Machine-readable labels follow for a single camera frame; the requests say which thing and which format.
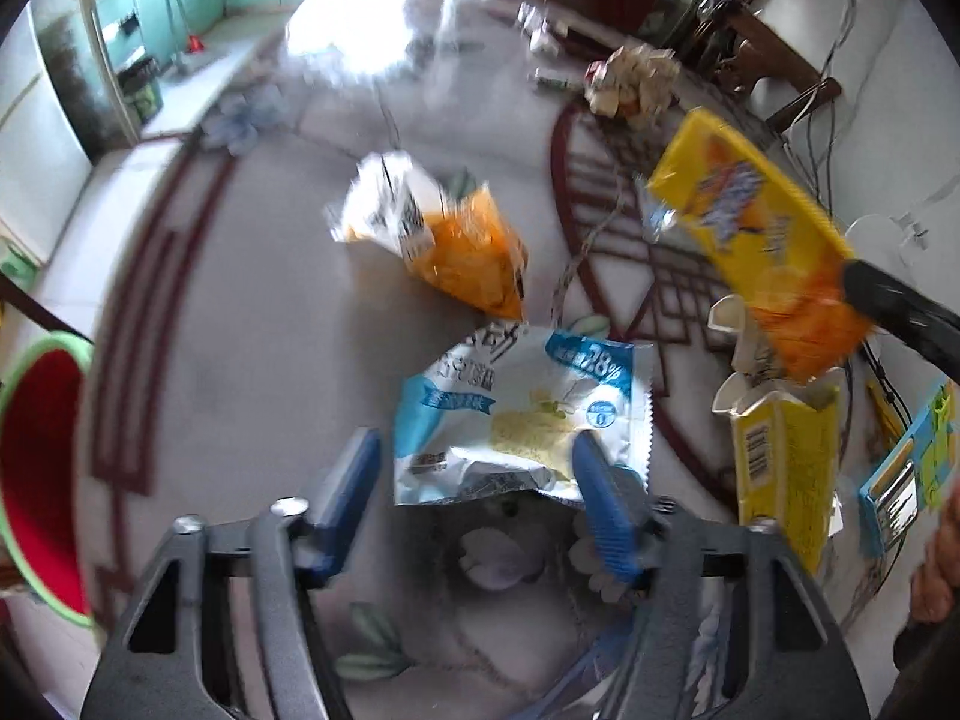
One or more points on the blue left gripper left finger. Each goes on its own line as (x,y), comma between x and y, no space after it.
(337,504)

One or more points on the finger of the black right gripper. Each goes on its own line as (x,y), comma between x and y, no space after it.
(928,328)

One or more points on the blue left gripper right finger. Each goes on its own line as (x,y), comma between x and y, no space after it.
(616,507)

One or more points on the blue white snack wrapper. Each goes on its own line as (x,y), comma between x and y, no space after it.
(498,412)

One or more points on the large yellow orange snack bag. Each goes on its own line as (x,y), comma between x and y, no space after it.
(773,245)

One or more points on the orange white snack bag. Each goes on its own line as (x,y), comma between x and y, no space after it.
(463,246)

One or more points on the black kitchen trash bin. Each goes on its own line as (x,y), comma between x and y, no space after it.
(141,89)

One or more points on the person's right hand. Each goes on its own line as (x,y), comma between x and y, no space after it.
(935,583)

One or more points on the yellow drink carton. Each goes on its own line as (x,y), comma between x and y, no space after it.
(786,435)

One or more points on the blue green toy box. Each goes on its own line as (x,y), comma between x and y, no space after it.
(913,476)

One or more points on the wooden chair far side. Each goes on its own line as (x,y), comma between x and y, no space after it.
(732,48)

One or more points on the crumpled beige paper ball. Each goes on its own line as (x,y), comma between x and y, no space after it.
(634,85)

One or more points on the red bin with green rim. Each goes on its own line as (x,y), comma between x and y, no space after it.
(41,401)

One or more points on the white refrigerator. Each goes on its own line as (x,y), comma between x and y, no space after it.
(44,167)

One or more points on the red mop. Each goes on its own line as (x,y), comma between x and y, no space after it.
(193,44)

